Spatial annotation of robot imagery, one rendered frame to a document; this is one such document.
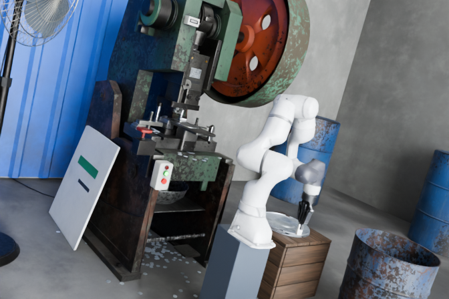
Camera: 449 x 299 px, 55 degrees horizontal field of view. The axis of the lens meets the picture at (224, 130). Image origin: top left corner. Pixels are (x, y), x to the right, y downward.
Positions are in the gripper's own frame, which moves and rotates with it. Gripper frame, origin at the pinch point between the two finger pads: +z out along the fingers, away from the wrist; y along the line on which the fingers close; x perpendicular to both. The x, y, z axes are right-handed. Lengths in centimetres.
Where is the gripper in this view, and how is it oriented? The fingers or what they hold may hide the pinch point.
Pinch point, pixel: (299, 229)
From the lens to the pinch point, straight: 239.2
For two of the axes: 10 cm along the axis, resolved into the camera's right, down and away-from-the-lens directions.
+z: -2.4, 9.6, 1.4
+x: 9.2, 1.8, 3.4
